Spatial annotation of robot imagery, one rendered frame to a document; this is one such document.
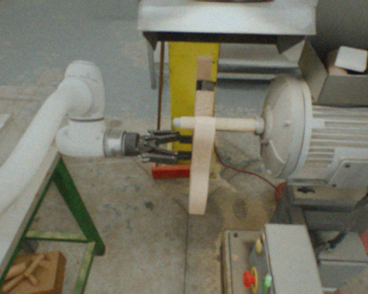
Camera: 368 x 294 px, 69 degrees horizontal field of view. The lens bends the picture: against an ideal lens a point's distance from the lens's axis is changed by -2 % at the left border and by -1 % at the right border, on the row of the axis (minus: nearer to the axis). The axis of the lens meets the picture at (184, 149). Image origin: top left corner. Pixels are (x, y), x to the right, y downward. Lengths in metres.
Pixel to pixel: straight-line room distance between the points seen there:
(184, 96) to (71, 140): 0.98
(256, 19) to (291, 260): 0.48
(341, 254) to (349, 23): 0.61
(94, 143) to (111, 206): 1.25
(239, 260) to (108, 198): 1.05
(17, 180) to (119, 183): 1.61
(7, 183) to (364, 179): 0.71
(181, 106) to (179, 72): 0.24
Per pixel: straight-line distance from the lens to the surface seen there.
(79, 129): 0.84
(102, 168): 2.30
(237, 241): 1.57
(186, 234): 1.88
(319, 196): 0.77
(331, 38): 0.69
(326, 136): 0.62
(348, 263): 0.95
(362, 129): 0.64
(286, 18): 0.53
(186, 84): 1.65
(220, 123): 0.66
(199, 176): 0.70
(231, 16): 0.52
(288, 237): 0.67
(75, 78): 0.81
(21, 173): 0.60
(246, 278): 0.75
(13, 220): 1.02
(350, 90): 0.59
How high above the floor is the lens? 1.69
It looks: 46 degrees down
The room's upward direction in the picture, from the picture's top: straight up
